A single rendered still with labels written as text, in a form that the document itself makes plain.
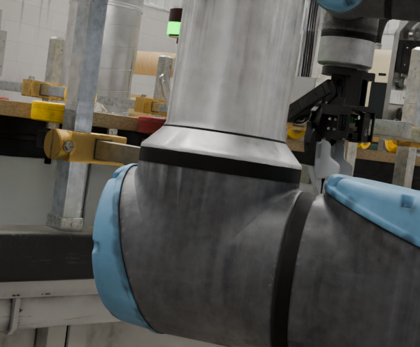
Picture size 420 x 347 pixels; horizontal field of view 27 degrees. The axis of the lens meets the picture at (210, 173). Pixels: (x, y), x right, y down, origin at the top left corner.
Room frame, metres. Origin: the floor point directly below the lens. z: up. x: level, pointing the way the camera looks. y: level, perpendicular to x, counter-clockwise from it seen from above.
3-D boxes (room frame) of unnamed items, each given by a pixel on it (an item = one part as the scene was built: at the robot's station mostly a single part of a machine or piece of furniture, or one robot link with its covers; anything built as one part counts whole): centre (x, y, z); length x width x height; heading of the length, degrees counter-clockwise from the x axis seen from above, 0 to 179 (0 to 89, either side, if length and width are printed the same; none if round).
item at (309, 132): (1.42, -0.17, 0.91); 0.05 x 0.02 x 0.09; 135
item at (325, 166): (1.41, -0.19, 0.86); 0.06 x 0.03 x 0.09; 45
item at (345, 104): (1.42, -0.20, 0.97); 0.09 x 0.08 x 0.12; 45
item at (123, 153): (1.41, 0.15, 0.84); 0.44 x 0.03 x 0.04; 45
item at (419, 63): (2.14, -0.48, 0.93); 0.04 x 0.04 x 0.48; 45
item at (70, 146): (1.45, 0.21, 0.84); 0.14 x 0.06 x 0.05; 135
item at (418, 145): (2.16, -0.49, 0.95); 0.14 x 0.06 x 0.05; 135
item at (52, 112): (1.55, 0.29, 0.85); 0.08 x 0.08 x 0.11
